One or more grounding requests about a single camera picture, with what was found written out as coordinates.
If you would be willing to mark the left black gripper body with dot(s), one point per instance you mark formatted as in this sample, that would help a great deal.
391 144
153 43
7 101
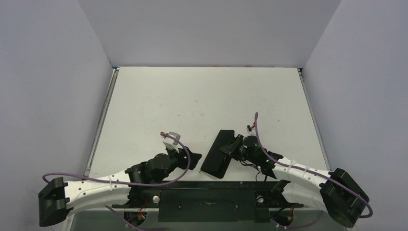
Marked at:
177 160

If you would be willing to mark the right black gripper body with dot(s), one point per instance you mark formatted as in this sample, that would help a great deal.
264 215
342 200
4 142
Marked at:
232 146

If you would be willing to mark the black zippered tool case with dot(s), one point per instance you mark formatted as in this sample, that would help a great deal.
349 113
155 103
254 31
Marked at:
216 161

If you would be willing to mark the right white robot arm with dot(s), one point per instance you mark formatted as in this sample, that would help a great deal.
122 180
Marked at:
333 192

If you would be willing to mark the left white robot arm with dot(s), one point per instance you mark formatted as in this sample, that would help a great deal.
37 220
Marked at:
59 198

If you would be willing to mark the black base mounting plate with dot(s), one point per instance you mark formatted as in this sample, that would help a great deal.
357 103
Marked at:
209 201

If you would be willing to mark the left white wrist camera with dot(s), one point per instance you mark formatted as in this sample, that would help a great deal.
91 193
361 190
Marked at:
171 140

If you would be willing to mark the aluminium frame rail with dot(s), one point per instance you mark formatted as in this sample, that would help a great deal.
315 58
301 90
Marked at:
101 120

